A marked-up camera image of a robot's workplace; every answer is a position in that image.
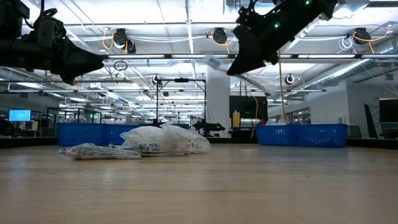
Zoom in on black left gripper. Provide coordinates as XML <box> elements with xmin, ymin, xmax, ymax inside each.
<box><xmin>30</xmin><ymin>12</ymin><xmax>105</xmax><ymax>85</ymax></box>

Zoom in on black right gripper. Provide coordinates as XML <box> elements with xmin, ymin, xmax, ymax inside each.
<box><xmin>228</xmin><ymin>0</ymin><xmax>312</xmax><ymax>75</ymax></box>

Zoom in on blue white packaged toothbrush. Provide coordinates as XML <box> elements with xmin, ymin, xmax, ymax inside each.
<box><xmin>203</xmin><ymin>55</ymin><xmax>233</xmax><ymax>75</ymax></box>

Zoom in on clear bag of cotton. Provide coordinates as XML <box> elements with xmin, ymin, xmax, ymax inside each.
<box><xmin>124</xmin><ymin>127</ymin><xmax>175</xmax><ymax>150</ymax></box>
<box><xmin>119</xmin><ymin>124</ymin><xmax>165</xmax><ymax>141</ymax></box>

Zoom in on clear plastic bag pile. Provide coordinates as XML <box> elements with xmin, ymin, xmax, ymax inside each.
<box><xmin>70</xmin><ymin>147</ymin><xmax>142</xmax><ymax>161</ymax></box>

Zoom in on white packets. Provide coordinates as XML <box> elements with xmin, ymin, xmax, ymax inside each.
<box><xmin>164</xmin><ymin>124</ymin><xmax>212</xmax><ymax>154</ymax></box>

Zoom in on white square pillar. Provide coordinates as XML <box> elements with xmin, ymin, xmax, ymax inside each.
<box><xmin>206</xmin><ymin>65</ymin><xmax>231</xmax><ymax>138</ymax></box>

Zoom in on long ceiling light bar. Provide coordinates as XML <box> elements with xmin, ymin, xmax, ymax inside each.
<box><xmin>104</xmin><ymin>54</ymin><xmax>357</xmax><ymax>60</ymax></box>

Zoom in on blue plastic slotted basket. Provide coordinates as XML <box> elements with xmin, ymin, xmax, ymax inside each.
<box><xmin>55</xmin><ymin>123</ymin><xmax>108</xmax><ymax>147</ymax></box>
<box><xmin>254</xmin><ymin>124</ymin><xmax>299</xmax><ymax>147</ymax></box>
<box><xmin>295</xmin><ymin>123</ymin><xmax>348</xmax><ymax>148</ymax></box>
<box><xmin>104</xmin><ymin>124</ymin><xmax>141</xmax><ymax>146</ymax></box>

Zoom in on black gantry stand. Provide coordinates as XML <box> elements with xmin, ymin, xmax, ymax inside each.
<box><xmin>155</xmin><ymin>78</ymin><xmax>207</xmax><ymax>127</ymax></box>

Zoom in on blue lit computer monitor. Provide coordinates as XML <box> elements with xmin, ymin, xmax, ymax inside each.
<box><xmin>8</xmin><ymin>109</ymin><xmax>32</xmax><ymax>123</ymax></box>

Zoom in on dark leaning panel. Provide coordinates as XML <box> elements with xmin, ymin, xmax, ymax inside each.
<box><xmin>363</xmin><ymin>103</ymin><xmax>380</xmax><ymax>139</ymax></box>

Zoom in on black dark monitor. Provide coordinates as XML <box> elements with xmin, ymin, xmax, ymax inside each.
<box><xmin>378</xmin><ymin>98</ymin><xmax>398</xmax><ymax>124</ymax></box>

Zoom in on black hanging cable ring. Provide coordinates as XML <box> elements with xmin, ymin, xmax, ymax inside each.
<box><xmin>113</xmin><ymin>60</ymin><xmax>129</xmax><ymax>72</ymax></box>

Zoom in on black wall screen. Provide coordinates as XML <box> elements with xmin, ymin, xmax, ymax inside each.
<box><xmin>229</xmin><ymin>95</ymin><xmax>269</xmax><ymax>121</ymax></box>

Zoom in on black aluminium table frame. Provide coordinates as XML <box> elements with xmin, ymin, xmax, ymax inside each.
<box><xmin>0</xmin><ymin>136</ymin><xmax>398</xmax><ymax>149</ymax></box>

